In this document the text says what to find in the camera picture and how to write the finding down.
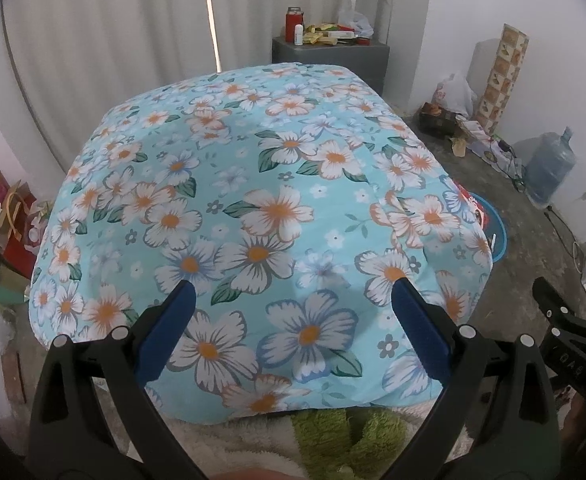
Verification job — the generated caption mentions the red white peanut bag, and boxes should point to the red white peanut bag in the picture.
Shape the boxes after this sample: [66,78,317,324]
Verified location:
[457,183,489,229]

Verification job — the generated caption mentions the blue mesh trash basket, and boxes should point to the blue mesh trash basket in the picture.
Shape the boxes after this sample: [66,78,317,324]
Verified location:
[471,193,508,262]

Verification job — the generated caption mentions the large blue water jug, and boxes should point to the large blue water jug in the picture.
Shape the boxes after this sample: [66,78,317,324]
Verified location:
[524,127,577,208]

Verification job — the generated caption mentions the white fluffy blanket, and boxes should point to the white fluffy blanket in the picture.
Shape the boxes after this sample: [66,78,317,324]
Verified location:
[161,398,455,480]

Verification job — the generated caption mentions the red gift bag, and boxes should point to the red gift bag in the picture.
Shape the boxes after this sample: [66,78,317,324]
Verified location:
[2,188,37,278]

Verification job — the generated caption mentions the dark cardboard box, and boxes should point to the dark cardboard box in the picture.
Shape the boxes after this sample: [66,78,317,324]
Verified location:
[418,102,459,139]

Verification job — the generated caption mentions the white plastic shopping bag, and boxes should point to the white plastic shopping bag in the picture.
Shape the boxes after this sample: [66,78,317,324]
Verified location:
[432,72,477,119]

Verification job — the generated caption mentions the patterned rolled mat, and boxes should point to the patterned rolled mat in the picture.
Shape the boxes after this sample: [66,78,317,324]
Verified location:
[474,24,529,136]

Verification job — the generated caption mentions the grey bedside cabinet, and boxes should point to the grey bedside cabinet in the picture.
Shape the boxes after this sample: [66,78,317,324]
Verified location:
[271,37,391,94]

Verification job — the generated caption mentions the clear plastic bag on cabinet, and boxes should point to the clear plastic bag on cabinet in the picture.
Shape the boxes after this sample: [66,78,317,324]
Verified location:
[337,0,374,39]

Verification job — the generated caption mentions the small white bottle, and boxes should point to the small white bottle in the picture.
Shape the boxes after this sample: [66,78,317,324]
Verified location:
[293,24,304,47]

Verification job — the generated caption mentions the white curtain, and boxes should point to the white curtain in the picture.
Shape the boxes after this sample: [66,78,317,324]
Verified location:
[0,0,393,181]

